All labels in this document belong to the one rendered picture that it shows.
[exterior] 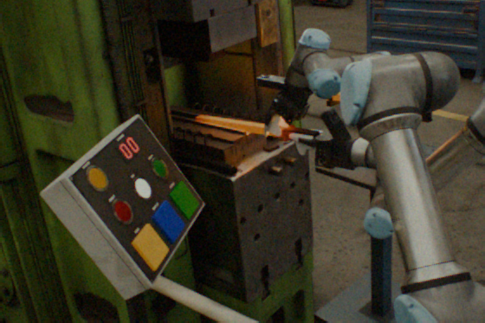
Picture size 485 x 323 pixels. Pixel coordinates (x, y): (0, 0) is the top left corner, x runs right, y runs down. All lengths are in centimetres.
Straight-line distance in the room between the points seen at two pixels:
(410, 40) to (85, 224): 475
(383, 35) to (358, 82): 476
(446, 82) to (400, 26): 457
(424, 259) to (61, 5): 104
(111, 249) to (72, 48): 58
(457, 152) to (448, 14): 414
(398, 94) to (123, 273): 63
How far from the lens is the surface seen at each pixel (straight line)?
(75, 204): 117
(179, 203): 136
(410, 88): 107
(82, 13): 150
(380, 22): 577
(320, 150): 161
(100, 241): 118
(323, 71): 143
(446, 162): 134
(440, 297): 98
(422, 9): 554
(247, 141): 178
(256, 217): 180
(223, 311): 162
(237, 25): 168
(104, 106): 156
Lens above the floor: 165
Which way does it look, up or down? 22 degrees down
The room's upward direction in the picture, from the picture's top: 6 degrees counter-clockwise
